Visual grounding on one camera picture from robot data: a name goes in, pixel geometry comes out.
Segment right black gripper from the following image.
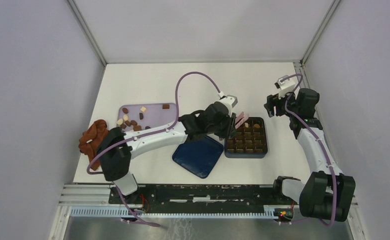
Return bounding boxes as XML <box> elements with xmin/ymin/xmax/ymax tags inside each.
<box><xmin>264</xmin><ymin>88</ymin><xmax>299</xmax><ymax>118</ymax></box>

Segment pink tongs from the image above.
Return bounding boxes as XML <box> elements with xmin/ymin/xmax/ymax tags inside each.
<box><xmin>235</xmin><ymin>112</ymin><xmax>249</xmax><ymax>129</ymax></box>

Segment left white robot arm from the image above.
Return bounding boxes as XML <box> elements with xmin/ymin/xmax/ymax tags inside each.
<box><xmin>95</xmin><ymin>101</ymin><xmax>237</xmax><ymax>204</ymax></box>

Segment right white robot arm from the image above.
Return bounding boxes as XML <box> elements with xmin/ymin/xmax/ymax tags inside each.
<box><xmin>264</xmin><ymin>88</ymin><xmax>356</xmax><ymax>225</ymax></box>

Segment blue tin chocolate box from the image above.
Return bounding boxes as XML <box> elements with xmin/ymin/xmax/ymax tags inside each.
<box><xmin>224</xmin><ymin>117</ymin><xmax>269</xmax><ymax>159</ymax></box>

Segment purple chocolate tray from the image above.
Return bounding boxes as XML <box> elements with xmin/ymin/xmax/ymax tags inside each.
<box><xmin>116</xmin><ymin>103</ymin><xmax>176</xmax><ymax>132</ymax></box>

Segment blue tin lid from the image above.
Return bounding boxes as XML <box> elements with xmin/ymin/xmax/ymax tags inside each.
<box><xmin>172</xmin><ymin>136</ymin><xmax>224</xmax><ymax>179</ymax></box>

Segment brown crumpled cloth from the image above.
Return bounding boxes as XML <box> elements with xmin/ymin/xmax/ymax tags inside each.
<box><xmin>78</xmin><ymin>119</ymin><xmax>109</xmax><ymax>162</ymax></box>

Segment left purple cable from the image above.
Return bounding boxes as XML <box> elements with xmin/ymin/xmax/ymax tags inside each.
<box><xmin>86</xmin><ymin>71</ymin><xmax>223</xmax><ymax>229</ymax></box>

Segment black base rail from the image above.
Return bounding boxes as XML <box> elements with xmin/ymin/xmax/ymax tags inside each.
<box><xmin>124</xmin><ymin>184</ymin><xmax>299</xmax><ymax>214</ymax></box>

